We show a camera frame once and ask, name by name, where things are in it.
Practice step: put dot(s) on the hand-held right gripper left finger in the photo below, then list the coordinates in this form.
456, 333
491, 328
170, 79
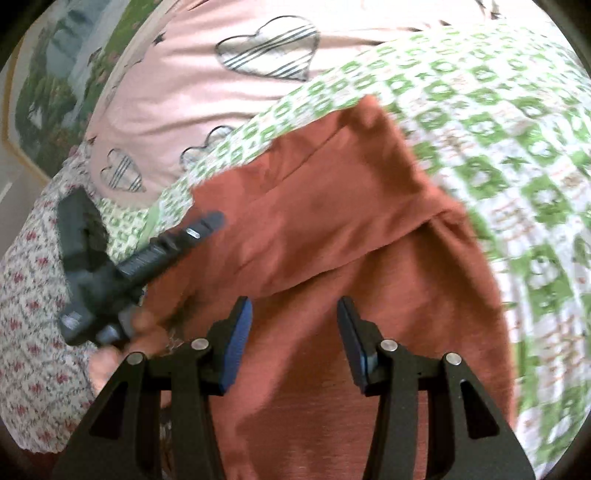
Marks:
236, 341

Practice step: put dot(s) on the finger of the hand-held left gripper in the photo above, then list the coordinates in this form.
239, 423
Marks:
171, 247

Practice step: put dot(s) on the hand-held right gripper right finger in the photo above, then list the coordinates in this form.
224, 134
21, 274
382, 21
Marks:
355, 341

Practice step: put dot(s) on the rust orange sweater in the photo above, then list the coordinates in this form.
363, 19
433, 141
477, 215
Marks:
346, 207

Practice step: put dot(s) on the person's left hand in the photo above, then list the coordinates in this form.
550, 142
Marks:
152, 327

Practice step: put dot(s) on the floral bed sheet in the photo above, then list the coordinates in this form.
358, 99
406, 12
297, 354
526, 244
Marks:
32, 277

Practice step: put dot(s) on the pink heart print duvet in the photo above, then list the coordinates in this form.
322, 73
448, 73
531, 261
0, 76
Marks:
184, 83

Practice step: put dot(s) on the green checkered blanket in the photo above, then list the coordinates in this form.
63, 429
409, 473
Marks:
508, 138

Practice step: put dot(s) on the landscape wall poster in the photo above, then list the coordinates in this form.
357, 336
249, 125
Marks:
51, 83

